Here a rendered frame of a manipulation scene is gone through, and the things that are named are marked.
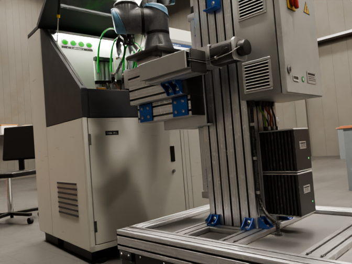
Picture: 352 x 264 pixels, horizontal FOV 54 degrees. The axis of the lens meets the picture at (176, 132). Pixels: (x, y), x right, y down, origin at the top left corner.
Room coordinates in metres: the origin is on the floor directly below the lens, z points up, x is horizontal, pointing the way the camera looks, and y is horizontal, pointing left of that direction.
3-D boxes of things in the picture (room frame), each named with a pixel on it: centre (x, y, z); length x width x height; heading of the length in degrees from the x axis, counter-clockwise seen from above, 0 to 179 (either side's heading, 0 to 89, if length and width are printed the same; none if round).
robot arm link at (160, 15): (1.62, 0.06, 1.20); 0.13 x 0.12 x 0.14; 98
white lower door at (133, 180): (2.07, 0.23, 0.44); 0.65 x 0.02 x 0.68; 129
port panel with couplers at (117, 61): (2.63, 0.37, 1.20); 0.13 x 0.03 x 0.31; 129
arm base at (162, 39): (1.62, 0.05, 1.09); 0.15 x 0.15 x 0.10
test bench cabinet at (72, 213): (2.29, 0.41, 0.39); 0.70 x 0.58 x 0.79; 129
